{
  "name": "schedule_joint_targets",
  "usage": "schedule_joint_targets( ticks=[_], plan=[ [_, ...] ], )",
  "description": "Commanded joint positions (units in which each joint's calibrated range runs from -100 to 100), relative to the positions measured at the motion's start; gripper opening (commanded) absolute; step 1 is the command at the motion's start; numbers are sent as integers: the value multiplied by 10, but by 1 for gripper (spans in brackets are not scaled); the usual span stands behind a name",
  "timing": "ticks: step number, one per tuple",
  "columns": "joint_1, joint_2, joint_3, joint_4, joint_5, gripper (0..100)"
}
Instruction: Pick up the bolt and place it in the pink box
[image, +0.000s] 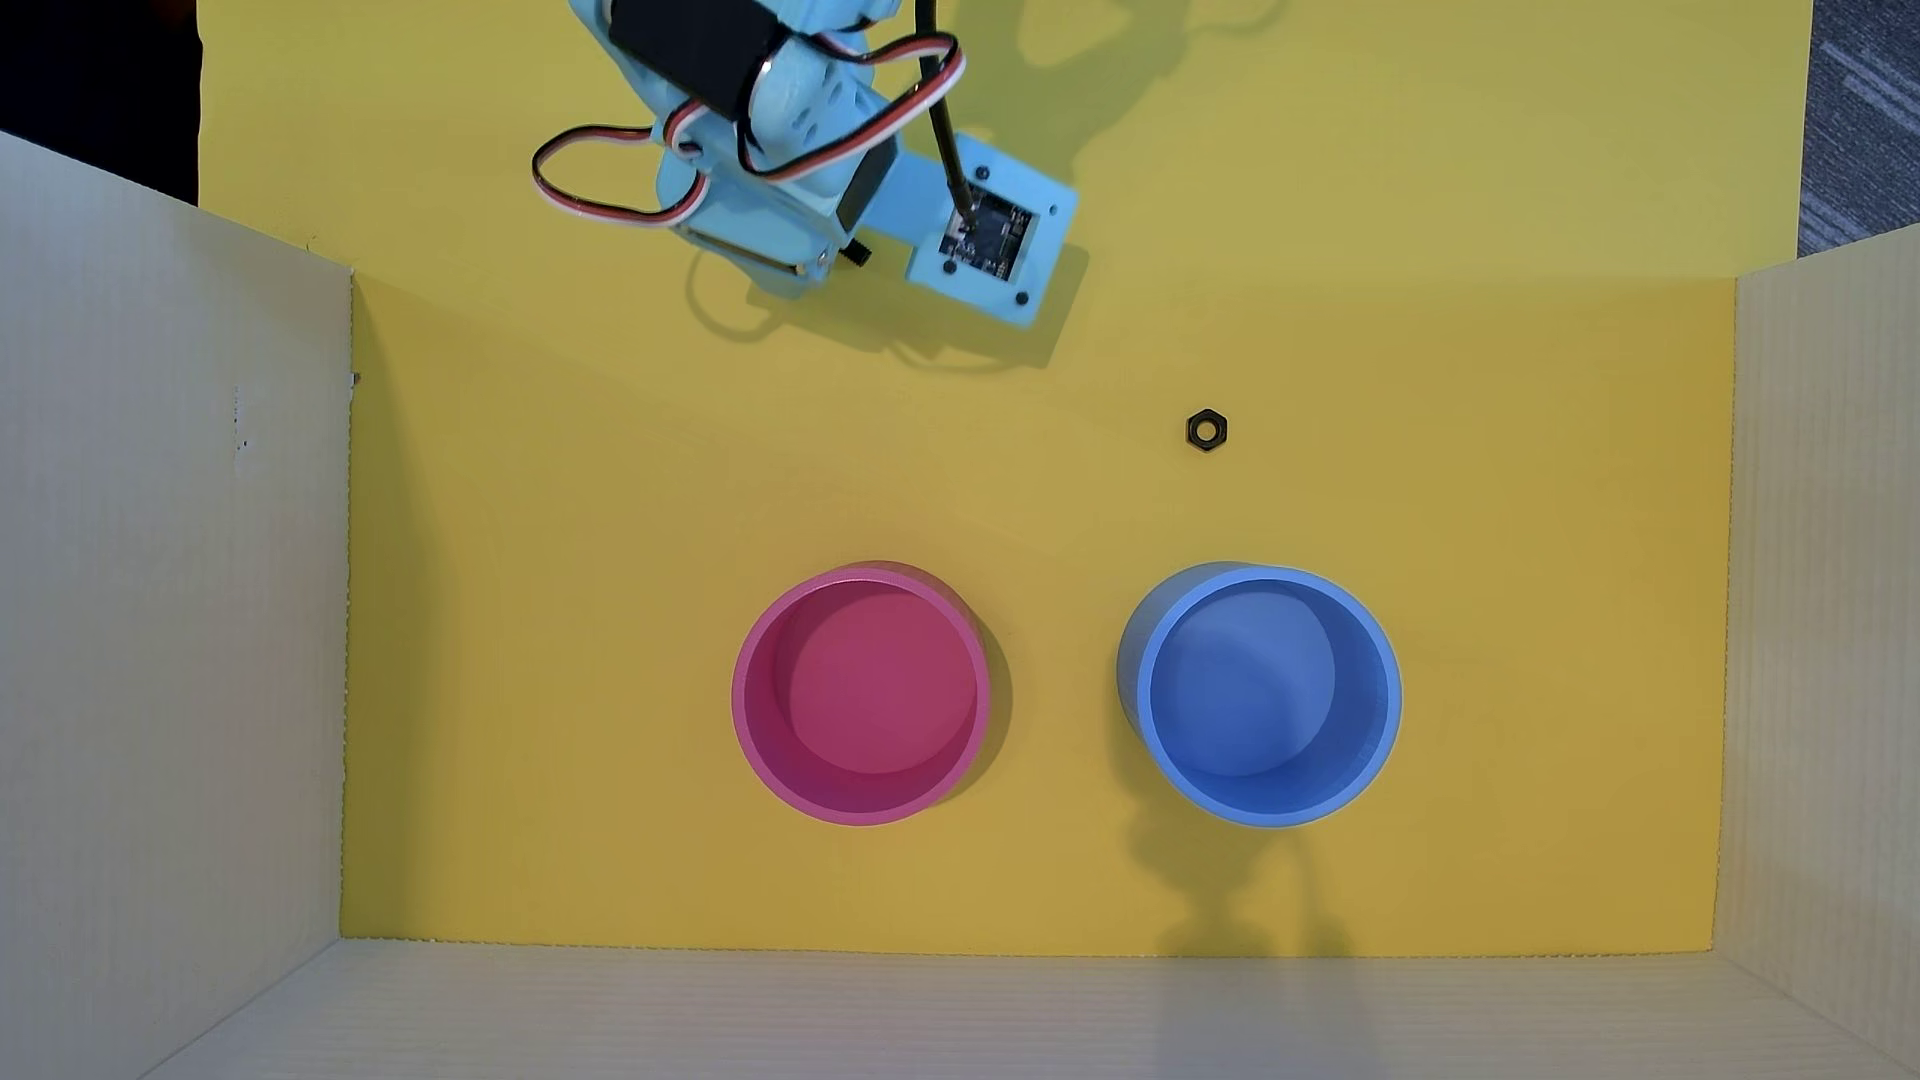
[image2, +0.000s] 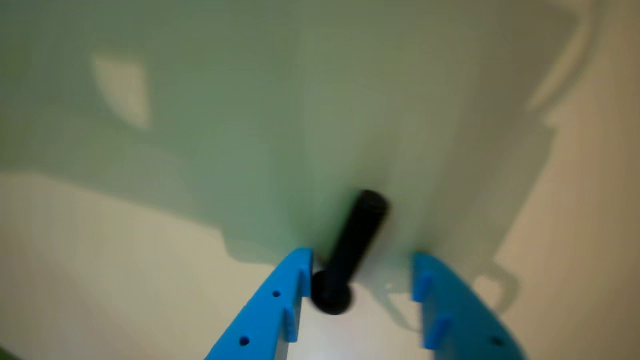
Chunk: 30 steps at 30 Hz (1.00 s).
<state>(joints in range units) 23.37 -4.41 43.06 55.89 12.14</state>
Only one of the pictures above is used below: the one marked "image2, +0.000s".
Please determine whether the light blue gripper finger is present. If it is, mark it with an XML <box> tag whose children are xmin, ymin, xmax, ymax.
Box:
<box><xmin>410</xmin><ymin>252</ymin><xmax>529</xmax><ymax>360</ymax></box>
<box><xmin>203</xmin><ymin>248</ymin><xmax>314</xmax><ymax>360</ymax></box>

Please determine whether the black bolt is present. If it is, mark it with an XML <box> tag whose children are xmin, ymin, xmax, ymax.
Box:
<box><xmin>309</xmin><ymin>188</ymin><xmax>390</xmax><ymax>316</ymax></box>

